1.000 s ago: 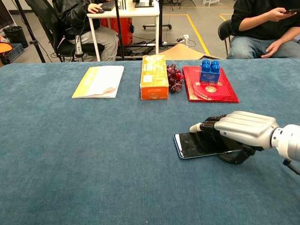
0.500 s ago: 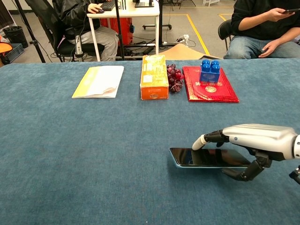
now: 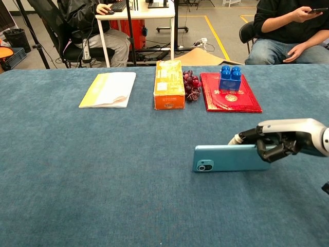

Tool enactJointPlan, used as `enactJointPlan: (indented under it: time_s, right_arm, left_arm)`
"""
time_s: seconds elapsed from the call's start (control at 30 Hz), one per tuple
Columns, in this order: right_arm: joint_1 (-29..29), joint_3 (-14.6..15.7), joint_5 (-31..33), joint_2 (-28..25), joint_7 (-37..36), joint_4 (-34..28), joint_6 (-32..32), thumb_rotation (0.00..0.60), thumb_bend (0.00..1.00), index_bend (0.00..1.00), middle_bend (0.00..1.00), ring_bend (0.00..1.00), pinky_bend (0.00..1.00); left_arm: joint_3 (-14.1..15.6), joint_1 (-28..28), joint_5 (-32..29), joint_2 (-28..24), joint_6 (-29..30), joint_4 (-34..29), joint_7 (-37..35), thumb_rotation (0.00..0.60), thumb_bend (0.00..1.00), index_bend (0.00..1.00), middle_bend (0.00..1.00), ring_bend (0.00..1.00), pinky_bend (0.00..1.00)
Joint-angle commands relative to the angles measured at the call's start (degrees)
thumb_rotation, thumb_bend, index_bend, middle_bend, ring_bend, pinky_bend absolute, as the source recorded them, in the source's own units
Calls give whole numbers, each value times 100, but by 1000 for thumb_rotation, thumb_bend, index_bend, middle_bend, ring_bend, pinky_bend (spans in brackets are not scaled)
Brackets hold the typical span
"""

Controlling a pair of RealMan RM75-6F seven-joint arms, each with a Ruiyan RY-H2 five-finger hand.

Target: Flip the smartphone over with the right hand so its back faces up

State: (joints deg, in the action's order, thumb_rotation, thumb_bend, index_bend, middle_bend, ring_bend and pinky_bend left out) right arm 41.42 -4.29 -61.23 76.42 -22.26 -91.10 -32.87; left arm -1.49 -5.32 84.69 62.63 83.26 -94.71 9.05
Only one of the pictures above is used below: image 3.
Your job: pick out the black rolling stand base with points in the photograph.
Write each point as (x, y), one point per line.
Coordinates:
(177, 25)

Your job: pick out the seated person in blue jeans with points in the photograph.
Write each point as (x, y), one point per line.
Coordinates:
(282, 25)

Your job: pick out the white power strip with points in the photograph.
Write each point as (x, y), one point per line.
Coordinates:
(203, 41)

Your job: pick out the black keyboard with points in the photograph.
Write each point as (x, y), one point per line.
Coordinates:
(118, 5)

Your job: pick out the orange red case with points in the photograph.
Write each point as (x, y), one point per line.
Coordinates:
(137, 33)

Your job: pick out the flat brown cardboard sheet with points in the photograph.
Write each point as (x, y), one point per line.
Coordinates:
(203, 57)

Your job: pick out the orange cardboard box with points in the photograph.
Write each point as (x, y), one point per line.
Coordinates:
(169, 85)

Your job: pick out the blue table cloth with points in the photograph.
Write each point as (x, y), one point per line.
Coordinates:
(102, 167)

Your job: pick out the black power strip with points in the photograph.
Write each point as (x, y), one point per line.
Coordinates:
(162, 55)

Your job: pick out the black trash bin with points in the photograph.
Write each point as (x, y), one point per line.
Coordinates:
(18, 38)

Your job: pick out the bunch of dark red grapes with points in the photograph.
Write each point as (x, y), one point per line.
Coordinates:
(191, 85)

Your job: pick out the red certificate folder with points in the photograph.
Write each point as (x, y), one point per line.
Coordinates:
(231, 101)

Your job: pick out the black tripod stand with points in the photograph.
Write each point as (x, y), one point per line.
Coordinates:
(131, 33)

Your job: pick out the black office chair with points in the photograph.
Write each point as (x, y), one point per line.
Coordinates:
(56, 38)

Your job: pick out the black smartphone with teal back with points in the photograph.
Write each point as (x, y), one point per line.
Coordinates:
(226, 157)

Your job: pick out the black monitor stand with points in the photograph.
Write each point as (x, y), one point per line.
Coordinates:
(158, 5)

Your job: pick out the blue toy building brick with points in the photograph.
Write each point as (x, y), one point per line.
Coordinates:
(230, 81)

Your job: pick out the seated person in grey trousers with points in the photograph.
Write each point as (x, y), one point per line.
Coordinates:
(82, 20)

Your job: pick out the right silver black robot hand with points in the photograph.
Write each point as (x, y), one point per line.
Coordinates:
(288, 133)

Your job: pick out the black computer mouse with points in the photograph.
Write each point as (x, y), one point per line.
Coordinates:
(110, 11)

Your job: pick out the white table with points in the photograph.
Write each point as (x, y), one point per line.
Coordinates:
(154, 11)

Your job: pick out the yellow white booklet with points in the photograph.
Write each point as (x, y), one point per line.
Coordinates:
(110, 88)

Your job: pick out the blue plastic crate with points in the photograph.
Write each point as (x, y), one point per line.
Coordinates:
(16, 57)

